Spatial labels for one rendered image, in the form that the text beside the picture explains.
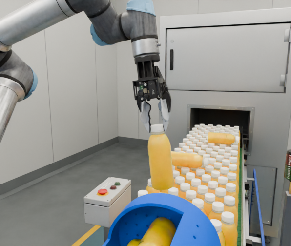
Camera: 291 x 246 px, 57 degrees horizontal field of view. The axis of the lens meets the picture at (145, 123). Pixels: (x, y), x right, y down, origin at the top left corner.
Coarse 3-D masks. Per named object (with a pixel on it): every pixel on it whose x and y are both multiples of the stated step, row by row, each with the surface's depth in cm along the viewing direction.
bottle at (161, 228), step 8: (152, 224) 66; (160, 224) 65; (168, 224) 66; (152, 232) 62; (160, 232) 62; (168, 232) 63; (144, 240) 59; (152, 240) 59; (160, 240) 60; (168, 240) 62
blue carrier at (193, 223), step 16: (128, 208) 66; (144, 208) 70; (160, 208) 69; (176, 208) 62; (192, 208) 64; (112, 224) 68; (128, 224) 73; (144, 224) 71; (176, 224) 68; (192, 224) 59; (208, 224) 63; (112, 240) 71; (128, 240) 74; (176, 240) 52; (192, 240) 54; (208, 240) 59
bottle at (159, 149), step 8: (152, 136) 77; (160, 136) 76; (152, 144) 76; (160, 144) 76; (168, 144) 77; (152, 152) 77; (160, 152) 76; (168, 152) 77; (152, 160) 77; (160, 160) 76; (168, 160) 77; (152, 168) 78; (160, 168) 76; (168, 168) 77; (152, 176) 78; (160, 176) 77; (168, 176) 77; (152, 184) 79; (160, 184) 77; (168, 184) 77
